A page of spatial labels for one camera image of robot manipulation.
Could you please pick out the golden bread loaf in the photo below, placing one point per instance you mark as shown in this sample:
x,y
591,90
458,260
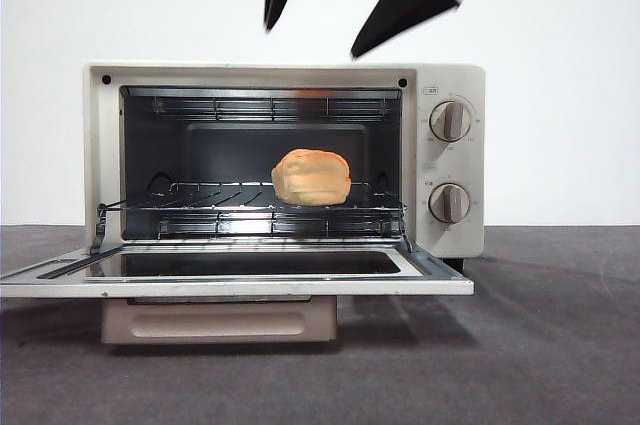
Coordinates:
x,y
310,177

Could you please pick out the glass oven door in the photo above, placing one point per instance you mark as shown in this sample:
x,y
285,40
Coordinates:
x,y
250,288

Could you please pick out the white toaster oven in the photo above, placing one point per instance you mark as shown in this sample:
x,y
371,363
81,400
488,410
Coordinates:
x,y
445,80

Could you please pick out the beige oven knob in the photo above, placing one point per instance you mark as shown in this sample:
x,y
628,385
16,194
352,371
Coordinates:
x,y
450,203
451,121

